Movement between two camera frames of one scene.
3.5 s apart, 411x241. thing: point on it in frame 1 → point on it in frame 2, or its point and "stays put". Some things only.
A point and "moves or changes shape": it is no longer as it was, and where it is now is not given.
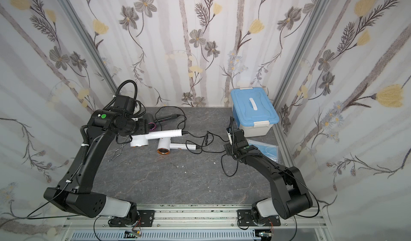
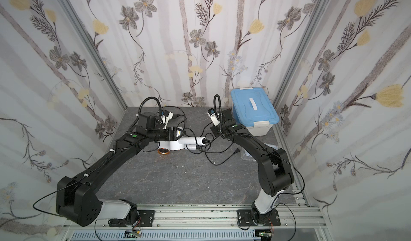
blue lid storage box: x=253 y=111 stays put
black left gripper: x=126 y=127 → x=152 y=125
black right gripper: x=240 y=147 → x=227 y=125
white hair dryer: x=143 y=140 moves or changes shape
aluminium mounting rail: x=198 y=218 stays put
